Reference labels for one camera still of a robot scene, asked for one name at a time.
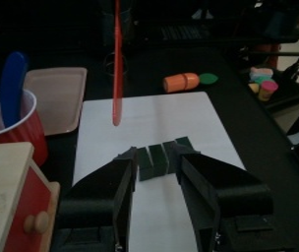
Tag red wooden box with knob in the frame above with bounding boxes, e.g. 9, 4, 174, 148
0, 141, 62, 252

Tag blue plastic utensil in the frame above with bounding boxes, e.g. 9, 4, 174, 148
0, 51, 31, 129

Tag red toy knife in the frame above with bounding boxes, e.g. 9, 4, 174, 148
112, 0, 126, 127

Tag pastel stacked toy blocks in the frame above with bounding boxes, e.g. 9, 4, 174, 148
249, 66, 276, 84

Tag black keyboard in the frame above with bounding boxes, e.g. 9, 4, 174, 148
159, 23, 211, 42

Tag dark bin of toys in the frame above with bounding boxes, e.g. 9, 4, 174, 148
239, 64, 299, 132

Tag red plastic cup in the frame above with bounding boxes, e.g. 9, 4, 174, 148
0, 88, 50, 166

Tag pink rectangular plate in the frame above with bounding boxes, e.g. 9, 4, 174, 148
24, 67, 90, 137

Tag yellow tub with pink lid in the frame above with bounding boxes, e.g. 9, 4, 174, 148
258, 80, 280, 102

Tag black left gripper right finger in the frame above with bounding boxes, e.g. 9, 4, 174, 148
173, 143, 276, 252

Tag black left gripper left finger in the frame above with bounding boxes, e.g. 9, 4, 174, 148
58, 146, 139, 252

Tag orange toy carrot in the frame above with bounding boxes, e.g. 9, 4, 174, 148
163, 72, 221, 95

